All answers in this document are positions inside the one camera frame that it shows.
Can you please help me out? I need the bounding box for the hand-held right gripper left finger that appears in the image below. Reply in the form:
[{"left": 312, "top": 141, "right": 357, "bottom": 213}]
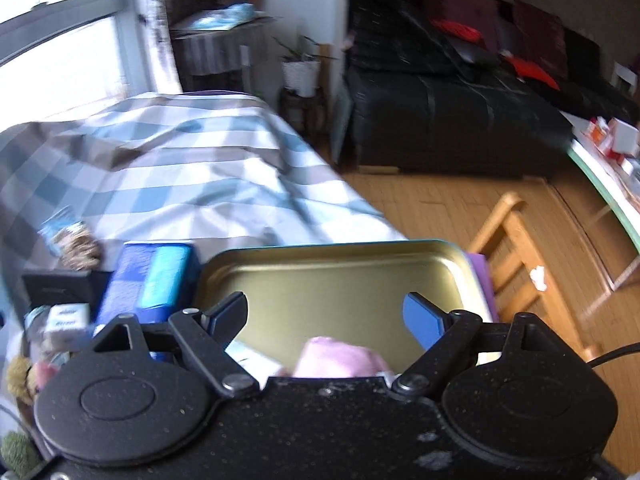
[{"left": 91, "top": 291, "right": 260, "bottom": 398}]

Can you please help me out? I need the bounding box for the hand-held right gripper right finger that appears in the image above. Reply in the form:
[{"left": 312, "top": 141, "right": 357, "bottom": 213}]
[{"left": 391, "top": 291, "right": 558, "bottom": 401}]

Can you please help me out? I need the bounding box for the pink cloth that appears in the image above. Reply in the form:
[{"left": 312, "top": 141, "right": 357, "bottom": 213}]
[{"left": 292, "top": 336, "right": 393, "bottom": 378}]

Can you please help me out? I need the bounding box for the gold metal tray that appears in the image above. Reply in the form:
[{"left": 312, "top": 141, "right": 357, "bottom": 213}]
[{"left": 192, "top": 239, "right": 493, "bottom": 378}]

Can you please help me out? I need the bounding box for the white tissue pack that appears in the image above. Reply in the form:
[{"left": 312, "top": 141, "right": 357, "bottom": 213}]
[{"left": 42, "top": 302, "right": 93, "bottom": 335}]

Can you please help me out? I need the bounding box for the dried petal sachet bag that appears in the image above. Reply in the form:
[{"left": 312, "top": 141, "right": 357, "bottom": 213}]
[{"left": 39, "top": 207, "right": 103, "bottom": 271}]

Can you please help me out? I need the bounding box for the yellow fluffy scrunchie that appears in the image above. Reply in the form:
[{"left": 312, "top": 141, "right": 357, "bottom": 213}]
[{"left": 5, "top": 355, "right": 38, "bottom": 403}]

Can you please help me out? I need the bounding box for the purple seat cushion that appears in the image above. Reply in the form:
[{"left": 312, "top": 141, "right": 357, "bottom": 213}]
[{"left": 467, "top": 252, "right": 501, "bottom": 323}]

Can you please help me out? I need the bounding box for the blue tissue package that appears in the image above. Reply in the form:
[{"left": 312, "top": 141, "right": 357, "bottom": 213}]
[{"left": 95, "top": 241, "right": 195, "bottom": 363}]

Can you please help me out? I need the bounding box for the wooden chair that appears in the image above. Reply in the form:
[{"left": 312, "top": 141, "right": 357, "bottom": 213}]
[{"left": 467, "top": 192, "right": 603, "bottom": 361}]

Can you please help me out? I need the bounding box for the blue brown checked blanket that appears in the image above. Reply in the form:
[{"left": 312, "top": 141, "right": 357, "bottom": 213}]
[{"left": 0, "top": 91, "right": 408, "bottom": 441}]

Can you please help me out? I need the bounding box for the black box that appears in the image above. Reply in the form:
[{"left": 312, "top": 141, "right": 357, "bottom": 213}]
[{"left": 21, "top": 270, "right": 113, "bottom": 311}]

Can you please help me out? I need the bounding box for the leaning dark panel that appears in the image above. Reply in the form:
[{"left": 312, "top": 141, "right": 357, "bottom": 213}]
[{"left": 332, "top": 92, "right": 353, "bottom": 163}]

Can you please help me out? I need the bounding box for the black leather sofa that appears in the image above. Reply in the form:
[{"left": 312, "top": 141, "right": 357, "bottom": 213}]
[{"left": 345, "top": 0, "right": 640, "bottom": 181}]

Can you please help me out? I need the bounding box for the dark wooden plant stand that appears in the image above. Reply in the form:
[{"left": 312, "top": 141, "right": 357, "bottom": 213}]
[{"left": 277, "top": 87, "right": 328, "bottom": 136}]

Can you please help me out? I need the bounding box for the glass coffee table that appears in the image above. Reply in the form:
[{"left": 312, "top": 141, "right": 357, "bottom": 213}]
[{"left": 567, "top": 110, "right": 640, "bottom": 291}]

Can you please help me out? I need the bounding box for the potted plant in white pot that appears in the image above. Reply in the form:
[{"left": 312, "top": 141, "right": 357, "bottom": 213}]
[{"left": 272, "top": 30, "right": 336, "bottom": 98}]

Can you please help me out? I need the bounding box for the patterned curtain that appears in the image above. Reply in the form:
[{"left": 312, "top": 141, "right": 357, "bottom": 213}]
[{"left": 135, "top": 0, "right": 231, "bottom": 96}]

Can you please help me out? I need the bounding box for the side table with striped cloth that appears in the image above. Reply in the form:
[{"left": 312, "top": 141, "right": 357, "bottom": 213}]
[{"left": 170, "top": 15, "right": 281, "bottom": 96}]

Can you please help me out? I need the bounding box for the white cardboard box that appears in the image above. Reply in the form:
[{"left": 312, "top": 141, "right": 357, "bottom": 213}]
[{"left": 607, "top": 117, "right": 640, "bottom": 156}]

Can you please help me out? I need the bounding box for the red cushion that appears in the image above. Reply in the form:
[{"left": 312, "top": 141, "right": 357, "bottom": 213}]
[
  {"left": 432, "top": 19, "right": 483, "bottom": 43},
  {"left": 502, "top": 52, "right": 561, "bottom": 91}
]

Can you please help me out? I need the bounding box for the blue packet on side table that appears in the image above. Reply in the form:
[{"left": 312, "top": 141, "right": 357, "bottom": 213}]
[{"left": 187, "top": 2, "right": 268, "bottom": 31}]

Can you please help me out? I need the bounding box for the maroon pillow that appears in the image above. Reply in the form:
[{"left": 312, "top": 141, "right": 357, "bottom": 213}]
[
  {"left": 510, "top": 0, "right": 568, "bottom": 78},
  {"left": 420, "top": 0, "right": 501, "bottom": 26}
]

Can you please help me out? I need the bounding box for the black cable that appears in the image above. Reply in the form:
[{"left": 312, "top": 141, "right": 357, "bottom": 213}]
[{"left": 585, "top": 342, "right": 640, "bottom": 366}]

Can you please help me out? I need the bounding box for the small white frame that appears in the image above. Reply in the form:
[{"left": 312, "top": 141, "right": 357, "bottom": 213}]
[{"left": 612, "top": 60, "right": 638, "bottom": 93}]

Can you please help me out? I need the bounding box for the window frame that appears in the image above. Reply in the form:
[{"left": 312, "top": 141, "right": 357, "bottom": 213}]
[{"left": 0, "top": 0, "right": 151, "bottom": 111}]

